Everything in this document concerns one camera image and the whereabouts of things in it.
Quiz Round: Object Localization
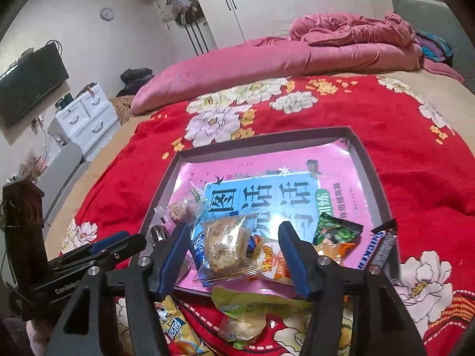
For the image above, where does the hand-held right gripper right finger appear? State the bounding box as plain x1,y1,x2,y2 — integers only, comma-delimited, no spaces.
278,221,427,356

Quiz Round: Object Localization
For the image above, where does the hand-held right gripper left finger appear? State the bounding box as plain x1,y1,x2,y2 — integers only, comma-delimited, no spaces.
45,222,192,356

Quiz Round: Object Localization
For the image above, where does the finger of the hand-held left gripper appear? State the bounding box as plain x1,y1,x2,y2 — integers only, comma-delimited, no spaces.
61,231,131,265
56,233,148,276

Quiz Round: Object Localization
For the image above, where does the white orange snack packet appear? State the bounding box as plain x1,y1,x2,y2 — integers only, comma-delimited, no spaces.
256,239,294,286

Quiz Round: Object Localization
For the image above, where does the blue biscuit packet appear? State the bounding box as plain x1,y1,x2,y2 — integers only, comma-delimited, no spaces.
189,229,265,272

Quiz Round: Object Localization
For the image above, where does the clear dark candy packet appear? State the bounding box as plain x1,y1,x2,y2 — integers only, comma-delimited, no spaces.
146,223,173,247

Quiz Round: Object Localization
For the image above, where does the green black snack packet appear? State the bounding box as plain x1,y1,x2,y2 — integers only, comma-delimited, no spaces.
312,213,364,247

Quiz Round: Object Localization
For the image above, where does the clear pastry packet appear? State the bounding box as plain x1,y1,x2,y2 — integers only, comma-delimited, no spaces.
193,211,260,286

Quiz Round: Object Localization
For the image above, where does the clear brown candy packet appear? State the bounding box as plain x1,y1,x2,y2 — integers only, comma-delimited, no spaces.
156,189,205,231

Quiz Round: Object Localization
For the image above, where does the brown chocolate bar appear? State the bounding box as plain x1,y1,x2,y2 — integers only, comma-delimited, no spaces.
354,219,399,269

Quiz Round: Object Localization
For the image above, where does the grey box tray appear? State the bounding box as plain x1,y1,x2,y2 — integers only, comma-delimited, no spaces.
139,126,401,297

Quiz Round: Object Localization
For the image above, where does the light green snack packet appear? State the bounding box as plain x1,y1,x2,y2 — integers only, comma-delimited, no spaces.
211,284,316,316

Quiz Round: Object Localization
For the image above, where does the person's pink clothing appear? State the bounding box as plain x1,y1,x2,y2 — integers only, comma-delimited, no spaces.
26,321,53,356

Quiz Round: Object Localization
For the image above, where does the yellow cartoon snack packet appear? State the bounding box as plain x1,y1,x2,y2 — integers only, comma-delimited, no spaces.
156,297,208,356

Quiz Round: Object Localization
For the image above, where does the pale yellow snack packet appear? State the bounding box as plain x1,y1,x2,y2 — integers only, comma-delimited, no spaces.
217,309,270,342

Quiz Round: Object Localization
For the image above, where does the pink book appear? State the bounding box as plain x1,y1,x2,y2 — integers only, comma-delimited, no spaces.
174,137,373,297

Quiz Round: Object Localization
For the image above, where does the white drawer cabinet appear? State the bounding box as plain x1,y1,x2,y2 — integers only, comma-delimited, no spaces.
48,83,121,156

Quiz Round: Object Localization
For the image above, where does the tan fuzzy cloth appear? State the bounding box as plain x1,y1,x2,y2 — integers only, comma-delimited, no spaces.
109,96,136,123

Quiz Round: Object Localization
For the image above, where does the red floral blanket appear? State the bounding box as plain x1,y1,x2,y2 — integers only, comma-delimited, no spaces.
45,74,475,356

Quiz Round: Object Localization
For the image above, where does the dark clothes pile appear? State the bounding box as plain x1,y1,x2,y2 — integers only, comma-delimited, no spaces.
117,67,154,97

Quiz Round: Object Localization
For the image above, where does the black television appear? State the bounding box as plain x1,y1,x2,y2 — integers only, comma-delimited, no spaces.
0,44,70,130

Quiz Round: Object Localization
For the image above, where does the pink velvet quilt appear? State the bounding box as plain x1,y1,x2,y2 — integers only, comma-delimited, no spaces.
131,37,424,115

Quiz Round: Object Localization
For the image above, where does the crumpled pink sheet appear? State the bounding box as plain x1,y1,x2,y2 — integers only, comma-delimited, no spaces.
287,12,424,49

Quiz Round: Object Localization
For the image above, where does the teal purple cloth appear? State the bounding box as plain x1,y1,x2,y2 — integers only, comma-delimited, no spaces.
419,31,455,62

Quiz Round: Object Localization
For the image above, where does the white wardrobe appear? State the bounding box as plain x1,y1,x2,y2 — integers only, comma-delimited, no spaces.
186,0,375,43

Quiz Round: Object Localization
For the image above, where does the grey padded headboard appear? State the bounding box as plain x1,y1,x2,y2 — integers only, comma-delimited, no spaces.
391,0,475,93

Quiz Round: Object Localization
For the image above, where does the wall coat rack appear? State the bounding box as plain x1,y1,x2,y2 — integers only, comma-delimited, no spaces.
156,0,210,56

